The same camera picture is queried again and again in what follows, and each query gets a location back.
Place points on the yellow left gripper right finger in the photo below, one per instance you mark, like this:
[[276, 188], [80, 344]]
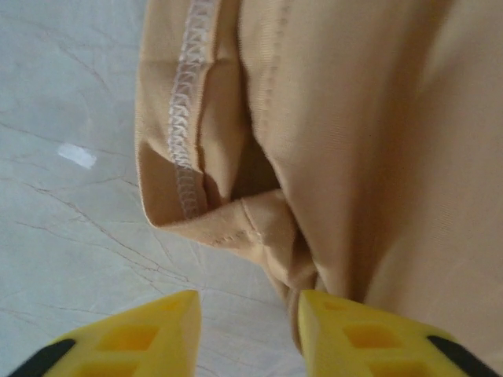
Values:
[[322, 345]]

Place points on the tan t-shirt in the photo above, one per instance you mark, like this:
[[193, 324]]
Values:
[[353, 157]]

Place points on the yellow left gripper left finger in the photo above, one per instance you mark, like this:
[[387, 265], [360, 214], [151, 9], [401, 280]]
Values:
[[177, 353]]

